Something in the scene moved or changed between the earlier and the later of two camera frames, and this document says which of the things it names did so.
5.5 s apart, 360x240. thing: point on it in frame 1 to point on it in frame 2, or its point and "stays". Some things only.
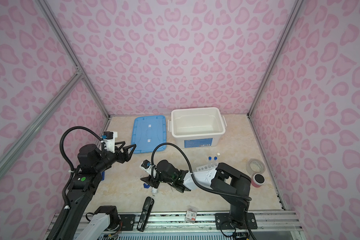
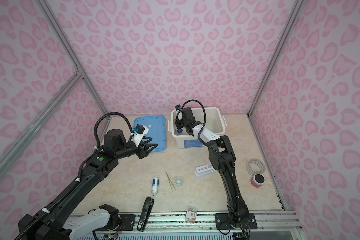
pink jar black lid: x=258 y=180 stays
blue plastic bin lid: x=147 y=132 stays
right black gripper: x=151 y=181 to x=178 y=121
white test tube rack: x=206 y=168 stays
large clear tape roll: x=255 y=166 stays
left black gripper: x=126 y=156 to x=143 y=150
